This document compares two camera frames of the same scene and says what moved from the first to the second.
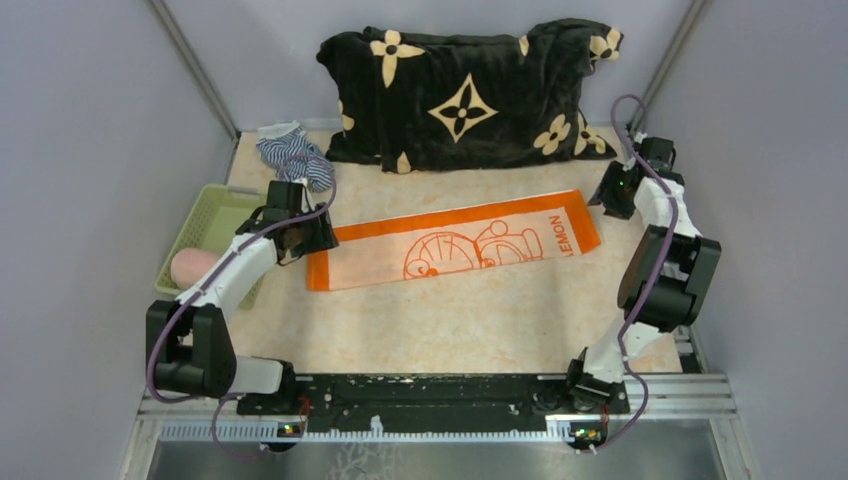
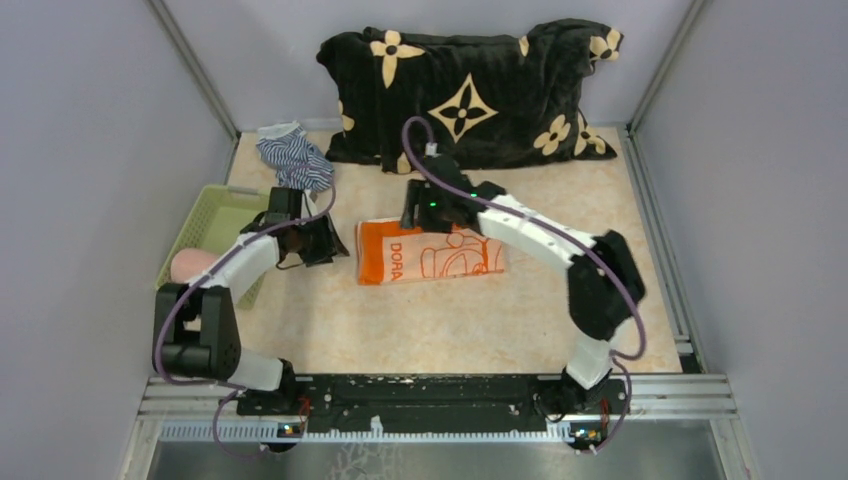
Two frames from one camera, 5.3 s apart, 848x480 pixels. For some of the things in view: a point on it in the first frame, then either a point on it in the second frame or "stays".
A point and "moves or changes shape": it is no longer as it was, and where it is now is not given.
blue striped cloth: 287,149 stays
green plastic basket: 229,209 stays
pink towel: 188,264 stays
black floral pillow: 427,102 stays
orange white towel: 449,239 moves or changes shape
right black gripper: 604,195 to 417,192
